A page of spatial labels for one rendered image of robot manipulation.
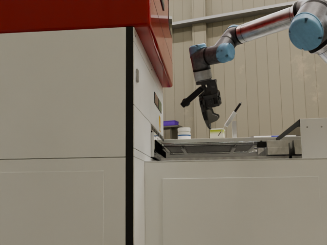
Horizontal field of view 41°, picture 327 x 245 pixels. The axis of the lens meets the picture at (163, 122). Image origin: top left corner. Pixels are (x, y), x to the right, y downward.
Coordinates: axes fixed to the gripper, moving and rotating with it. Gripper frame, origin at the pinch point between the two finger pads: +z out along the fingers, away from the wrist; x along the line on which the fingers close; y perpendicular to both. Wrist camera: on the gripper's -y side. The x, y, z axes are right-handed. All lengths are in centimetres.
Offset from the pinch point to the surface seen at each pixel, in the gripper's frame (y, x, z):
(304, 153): 38, -32, 9
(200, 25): -139, 734, -89
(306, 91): 47, 672, 79
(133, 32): -5, -54, -42
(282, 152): 30.1, -15.8, 11.5
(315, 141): 42, -30, 6
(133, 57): -6, -57, -35
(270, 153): 25.7, -16.8, 11.1
